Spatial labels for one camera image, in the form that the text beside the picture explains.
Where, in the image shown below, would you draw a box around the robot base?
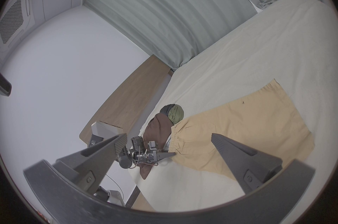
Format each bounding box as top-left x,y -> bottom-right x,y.
94,185 -> 124,207

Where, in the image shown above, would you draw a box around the brown garment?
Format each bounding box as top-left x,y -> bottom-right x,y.
139,113 -> 173,180

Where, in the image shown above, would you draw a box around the beige shorts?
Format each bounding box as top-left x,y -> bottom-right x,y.
169,79 -> 315,181

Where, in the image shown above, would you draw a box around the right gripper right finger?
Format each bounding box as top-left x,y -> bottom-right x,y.
211,133 -> 283,195

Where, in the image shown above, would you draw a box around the ceiling air conditioner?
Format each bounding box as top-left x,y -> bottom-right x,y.
0,0 -> 36,52

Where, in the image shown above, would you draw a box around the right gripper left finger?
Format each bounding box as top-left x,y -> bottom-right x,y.
54,133 -> 128,195

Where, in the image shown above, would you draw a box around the olive green garment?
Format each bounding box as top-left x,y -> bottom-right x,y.
168,104 -> 184,125

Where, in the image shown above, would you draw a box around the bed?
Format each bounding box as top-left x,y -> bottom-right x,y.
79,0 -> 338,211

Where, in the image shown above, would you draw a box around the dark grey garment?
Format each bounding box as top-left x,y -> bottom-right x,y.
160,104 -> 176,116

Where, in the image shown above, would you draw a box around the white garment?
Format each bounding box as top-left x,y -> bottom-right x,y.
164,134 -> 173,153

